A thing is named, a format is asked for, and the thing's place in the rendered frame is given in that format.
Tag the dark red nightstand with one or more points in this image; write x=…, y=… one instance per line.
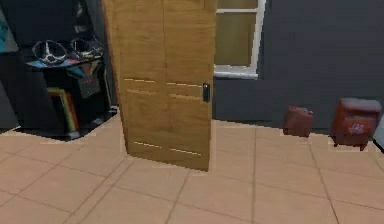
x=354, y=124

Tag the black shelf unit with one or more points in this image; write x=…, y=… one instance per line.
x=63, y=83

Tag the dark red box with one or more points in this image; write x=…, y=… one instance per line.
x=297, y=121

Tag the wooden room door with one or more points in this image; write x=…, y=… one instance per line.
x=163, y=83

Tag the white framed window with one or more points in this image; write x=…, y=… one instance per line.
x=237, y=36

